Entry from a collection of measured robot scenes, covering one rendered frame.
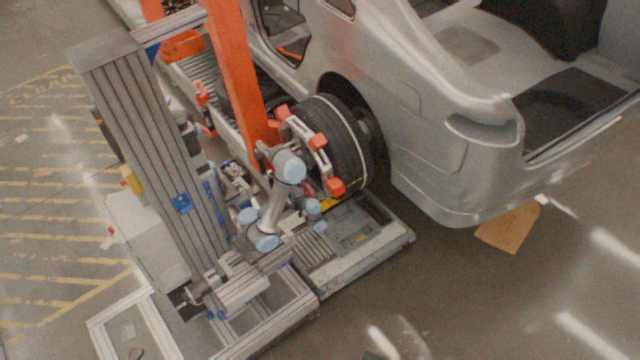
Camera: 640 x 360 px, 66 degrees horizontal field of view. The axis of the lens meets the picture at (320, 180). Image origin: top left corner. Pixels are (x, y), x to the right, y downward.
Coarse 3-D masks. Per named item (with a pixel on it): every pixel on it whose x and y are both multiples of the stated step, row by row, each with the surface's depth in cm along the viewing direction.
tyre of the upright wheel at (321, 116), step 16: (320, 96) 301; (304, 112) 288; (320, 112) 285; (336, 112) 285; (320, 128) 280; (336, 128) 282; (352, 128) 284; (336, 144) 279; (352, 144) 282; (336, 160) 280; (352, 160) 285; (368, 160) 290; (352, 176) 289; (368, 176) 298; (352, 192) 303
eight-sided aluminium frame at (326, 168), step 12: (288, 120) 293; (288, 132) 318; (300, 132) 284; (312, 132) 282; (324, 156) 282; (324, 168) 282; (300, 180) 328; (312, 180) 326; (324, 180) 287; (312, 192) 319; (324, 192) 296
